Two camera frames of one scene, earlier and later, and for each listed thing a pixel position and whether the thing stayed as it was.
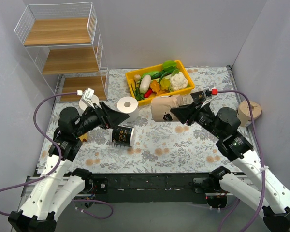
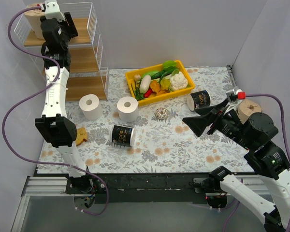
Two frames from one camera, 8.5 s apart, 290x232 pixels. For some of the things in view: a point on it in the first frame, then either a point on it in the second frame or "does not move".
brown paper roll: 161,106 to 33,15
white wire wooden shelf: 62,39 does not move
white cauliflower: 178,81 does not move
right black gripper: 195,115 to 214,120
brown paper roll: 243,113 does not move
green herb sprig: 138,95 does not move
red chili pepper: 148,93 does not move
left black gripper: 103,117 to 71,26
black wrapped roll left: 123,136 does not move
